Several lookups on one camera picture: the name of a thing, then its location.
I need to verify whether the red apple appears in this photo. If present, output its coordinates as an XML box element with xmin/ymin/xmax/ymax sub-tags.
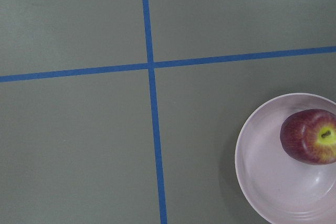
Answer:
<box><xmin>280</xmin><ymin>109</ymin><xmax>335</xmax><ymax>165</ymax></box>

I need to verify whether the pink plate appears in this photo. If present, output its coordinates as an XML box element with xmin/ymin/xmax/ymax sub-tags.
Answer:
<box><xmin>235</xmin><ymin>93</ymin><xmax>335</xmax><ymax>223</ymax></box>

